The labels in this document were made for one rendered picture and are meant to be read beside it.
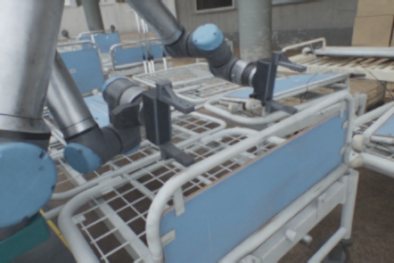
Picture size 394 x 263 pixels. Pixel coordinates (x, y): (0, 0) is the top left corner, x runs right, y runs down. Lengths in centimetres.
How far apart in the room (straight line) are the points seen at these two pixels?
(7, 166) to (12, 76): 15
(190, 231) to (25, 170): 31
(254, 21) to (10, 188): 513
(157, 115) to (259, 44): 489
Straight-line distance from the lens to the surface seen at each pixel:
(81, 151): 73
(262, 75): 92
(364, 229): 163
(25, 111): 56
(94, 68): 250
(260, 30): 546
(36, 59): 57
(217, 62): 98
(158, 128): 67
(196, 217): 56
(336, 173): 100
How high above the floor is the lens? 103
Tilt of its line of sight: 23 degrees down
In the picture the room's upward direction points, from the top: 6 degrees counter-clockwise
